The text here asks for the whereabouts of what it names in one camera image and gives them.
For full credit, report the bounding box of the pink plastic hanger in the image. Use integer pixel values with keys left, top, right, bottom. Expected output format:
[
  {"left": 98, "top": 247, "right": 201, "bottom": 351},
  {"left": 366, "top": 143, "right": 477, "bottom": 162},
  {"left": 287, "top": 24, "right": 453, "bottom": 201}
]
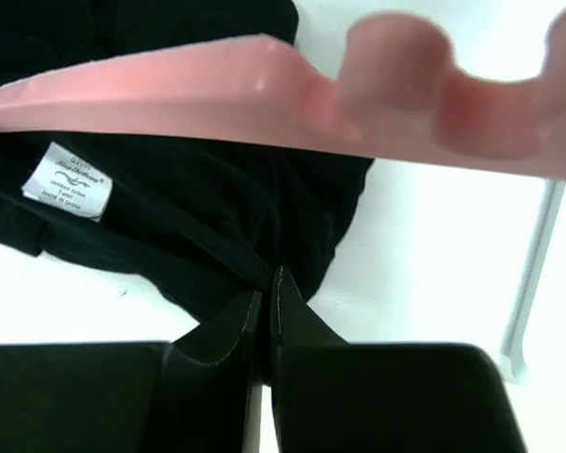
[{"left": 0, "top": 9, "right": 566, "bottom": 180}]

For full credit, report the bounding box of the black t shirt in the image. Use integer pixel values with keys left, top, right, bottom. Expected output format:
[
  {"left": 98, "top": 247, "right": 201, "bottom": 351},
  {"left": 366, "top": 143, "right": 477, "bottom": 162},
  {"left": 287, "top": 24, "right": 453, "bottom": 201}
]
[{"left": 0, "top": 1, "right": 372, "bottom": 320}]

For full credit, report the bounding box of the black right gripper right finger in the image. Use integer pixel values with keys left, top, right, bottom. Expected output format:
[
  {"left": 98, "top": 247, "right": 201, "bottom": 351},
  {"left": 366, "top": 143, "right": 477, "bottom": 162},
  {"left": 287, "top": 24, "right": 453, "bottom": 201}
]
[{"left": 270, "top": 268, "right": 525, "bottom": 453}]

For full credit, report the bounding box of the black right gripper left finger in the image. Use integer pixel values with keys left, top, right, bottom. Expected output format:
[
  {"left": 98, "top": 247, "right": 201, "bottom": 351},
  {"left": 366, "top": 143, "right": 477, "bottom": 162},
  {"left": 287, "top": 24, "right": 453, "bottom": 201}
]
[{"left": 0, "top": 293, "right": 261, "bottom": 452}]

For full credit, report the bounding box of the metal clothes rack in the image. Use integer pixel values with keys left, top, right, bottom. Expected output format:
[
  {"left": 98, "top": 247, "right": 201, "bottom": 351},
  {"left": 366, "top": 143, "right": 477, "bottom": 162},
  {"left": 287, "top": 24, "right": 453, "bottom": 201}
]
[{"left": 499, "top": 179, "right": 566, "bottom": 385}]

